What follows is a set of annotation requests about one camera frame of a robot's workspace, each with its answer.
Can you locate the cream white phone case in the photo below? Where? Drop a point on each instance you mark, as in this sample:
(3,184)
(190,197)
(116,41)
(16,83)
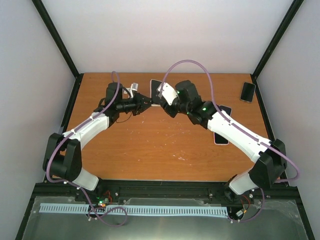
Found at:
(153,95)

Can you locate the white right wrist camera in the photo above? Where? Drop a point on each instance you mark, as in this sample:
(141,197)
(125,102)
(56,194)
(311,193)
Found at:
(167,92)

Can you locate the light blue slotted cable duct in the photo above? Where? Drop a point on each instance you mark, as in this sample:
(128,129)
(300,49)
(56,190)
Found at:
(137,210)

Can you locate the phone in lilac case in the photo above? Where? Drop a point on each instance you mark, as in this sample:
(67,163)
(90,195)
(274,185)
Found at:
(227,109)

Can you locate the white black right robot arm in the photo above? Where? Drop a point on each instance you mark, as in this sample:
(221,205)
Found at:
(267,155)

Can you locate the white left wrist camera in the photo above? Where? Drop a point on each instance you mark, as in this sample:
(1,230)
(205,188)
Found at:
(130,91)

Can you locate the black right frame post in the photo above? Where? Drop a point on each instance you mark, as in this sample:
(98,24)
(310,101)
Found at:
(279,33)

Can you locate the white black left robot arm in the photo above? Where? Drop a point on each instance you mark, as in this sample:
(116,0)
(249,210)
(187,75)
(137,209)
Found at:
(63,155)

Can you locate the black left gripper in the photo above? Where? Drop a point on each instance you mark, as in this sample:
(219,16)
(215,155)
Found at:
(141,107)

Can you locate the phone in pink case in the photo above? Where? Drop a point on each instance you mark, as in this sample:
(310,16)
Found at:
(220,140)

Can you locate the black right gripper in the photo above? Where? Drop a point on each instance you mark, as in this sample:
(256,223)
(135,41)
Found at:
(170,113)

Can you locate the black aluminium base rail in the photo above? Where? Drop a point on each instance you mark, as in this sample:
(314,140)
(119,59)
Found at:
(120,190)

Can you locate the black frame post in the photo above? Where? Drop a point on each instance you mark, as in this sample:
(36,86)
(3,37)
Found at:
(279,33)
(50,26)

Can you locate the dark grey phone far corner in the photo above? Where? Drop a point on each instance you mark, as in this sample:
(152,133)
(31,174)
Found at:
(247,92)

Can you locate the black left frame post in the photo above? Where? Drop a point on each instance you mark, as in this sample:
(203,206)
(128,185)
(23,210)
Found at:
(50,26)

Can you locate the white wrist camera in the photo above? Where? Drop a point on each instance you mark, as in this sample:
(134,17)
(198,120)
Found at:
(167,92)
(130,91)

